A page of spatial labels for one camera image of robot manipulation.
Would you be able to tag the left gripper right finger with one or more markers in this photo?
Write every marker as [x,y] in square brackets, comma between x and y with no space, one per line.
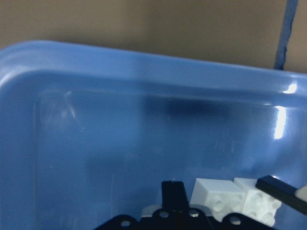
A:
[180,200]

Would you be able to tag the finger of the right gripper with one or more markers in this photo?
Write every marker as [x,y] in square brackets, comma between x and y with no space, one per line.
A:
[282,192]

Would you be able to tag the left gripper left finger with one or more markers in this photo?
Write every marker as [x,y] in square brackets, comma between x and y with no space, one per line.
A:
[167,195]

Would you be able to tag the white block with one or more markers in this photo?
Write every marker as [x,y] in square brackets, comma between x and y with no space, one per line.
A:
[221,197]
[258,205]

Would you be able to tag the blue plastic tray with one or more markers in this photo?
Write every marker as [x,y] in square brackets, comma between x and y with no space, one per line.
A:
[88,133]

